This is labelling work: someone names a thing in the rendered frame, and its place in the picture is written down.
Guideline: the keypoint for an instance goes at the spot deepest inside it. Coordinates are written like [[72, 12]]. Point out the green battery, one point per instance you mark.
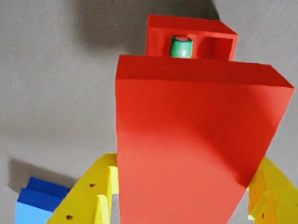
[[180, 46]]

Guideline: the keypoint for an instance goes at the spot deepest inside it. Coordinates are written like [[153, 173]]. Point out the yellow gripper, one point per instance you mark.
[[273, 199]]

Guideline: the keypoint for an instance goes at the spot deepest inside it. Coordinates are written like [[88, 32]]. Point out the red open box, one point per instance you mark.
[[215, 40]]

